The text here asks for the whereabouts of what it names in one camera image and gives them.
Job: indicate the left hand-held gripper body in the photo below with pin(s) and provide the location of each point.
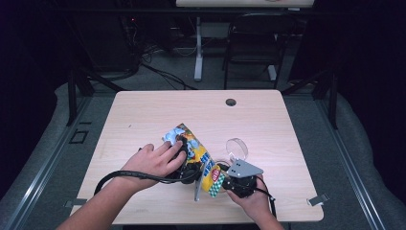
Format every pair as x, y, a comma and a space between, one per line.
191, 172

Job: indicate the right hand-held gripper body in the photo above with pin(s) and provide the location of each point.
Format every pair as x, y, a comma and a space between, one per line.
242, 169

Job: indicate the yellow green spouted pouch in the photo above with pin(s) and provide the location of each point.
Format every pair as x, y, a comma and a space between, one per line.
201, 153

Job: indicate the glass jar with beige rim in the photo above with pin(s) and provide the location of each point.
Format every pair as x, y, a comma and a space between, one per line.
237, 148

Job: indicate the person's right hand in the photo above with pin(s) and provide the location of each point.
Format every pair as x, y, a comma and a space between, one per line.
255, 204

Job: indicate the person's left hand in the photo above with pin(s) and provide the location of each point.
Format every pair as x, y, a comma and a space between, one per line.
150, 164

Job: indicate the grey tape piece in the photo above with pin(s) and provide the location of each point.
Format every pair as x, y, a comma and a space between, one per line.
72, 202
317, 200

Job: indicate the white background table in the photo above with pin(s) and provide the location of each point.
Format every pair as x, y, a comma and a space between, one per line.
198, 48

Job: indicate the black chair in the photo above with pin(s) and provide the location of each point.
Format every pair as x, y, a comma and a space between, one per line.
255, 48

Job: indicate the dark equipment box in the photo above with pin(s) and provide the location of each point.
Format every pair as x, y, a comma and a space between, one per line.
111, 48

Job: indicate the aluminium floor rail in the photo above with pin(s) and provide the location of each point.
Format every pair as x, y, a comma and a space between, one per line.
38, 179
351, 179

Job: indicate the black metal frame stand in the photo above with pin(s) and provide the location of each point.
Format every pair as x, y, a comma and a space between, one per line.
72, 96
333, 102

